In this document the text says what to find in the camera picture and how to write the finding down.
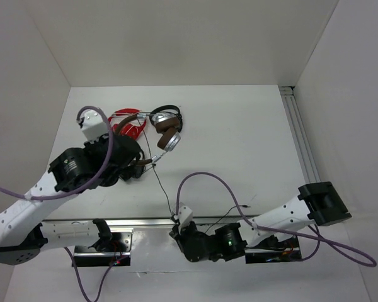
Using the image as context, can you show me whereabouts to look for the thin dark headphone cable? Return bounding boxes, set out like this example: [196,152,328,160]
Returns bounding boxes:
[143,118,249,233]

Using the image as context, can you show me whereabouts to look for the brown silver headphones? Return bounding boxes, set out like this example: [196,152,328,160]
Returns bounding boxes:
[114,109,183,166]

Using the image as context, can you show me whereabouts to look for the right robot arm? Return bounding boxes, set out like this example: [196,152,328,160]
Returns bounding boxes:
[169,182,352,262]

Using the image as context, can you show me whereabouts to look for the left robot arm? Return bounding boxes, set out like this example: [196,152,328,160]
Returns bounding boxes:
[0,135,113,266]

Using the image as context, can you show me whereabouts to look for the black headphones upper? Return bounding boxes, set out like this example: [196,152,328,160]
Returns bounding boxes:
[149,104,183,133]

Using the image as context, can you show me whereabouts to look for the black headphones lower with cable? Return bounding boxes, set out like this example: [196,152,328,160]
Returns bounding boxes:
[118,164,145,182]

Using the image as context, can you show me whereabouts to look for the red headphones with white cable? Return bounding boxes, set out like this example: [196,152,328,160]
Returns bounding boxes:
[108,108,147,140]

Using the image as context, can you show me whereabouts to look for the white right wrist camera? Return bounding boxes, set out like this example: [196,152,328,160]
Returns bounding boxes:
[173,205,193,227]

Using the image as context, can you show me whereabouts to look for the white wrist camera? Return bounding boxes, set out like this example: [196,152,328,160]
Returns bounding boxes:
[173,205,193,227]
[78,110,108,141]

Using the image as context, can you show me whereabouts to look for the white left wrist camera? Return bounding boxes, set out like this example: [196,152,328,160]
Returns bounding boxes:
[78,110,108,141]

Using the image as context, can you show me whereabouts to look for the aluminium front rail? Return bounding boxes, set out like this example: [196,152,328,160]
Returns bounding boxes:
[44,216,242,228]

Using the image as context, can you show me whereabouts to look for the aluminium rail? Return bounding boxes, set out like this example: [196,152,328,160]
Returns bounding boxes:
[44,216,242,228]
[278,86,321,182]

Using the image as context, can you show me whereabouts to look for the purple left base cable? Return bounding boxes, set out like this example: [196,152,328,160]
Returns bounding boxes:
[64,247,130,301]

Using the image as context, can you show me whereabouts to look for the aluminium rail right side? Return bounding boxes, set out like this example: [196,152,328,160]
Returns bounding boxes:
[278,86,321,182]

